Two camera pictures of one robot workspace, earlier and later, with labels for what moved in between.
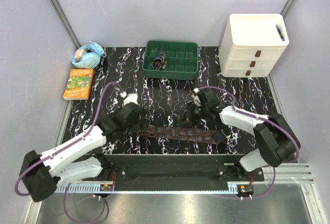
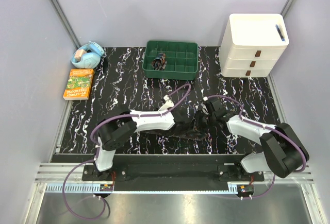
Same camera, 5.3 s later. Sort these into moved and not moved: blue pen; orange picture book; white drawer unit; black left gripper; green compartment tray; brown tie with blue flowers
Moved: black left gripper; brown tie with blue flowers
Not moved: white drawer unit; blue pen; green compartment tray; orange picture book
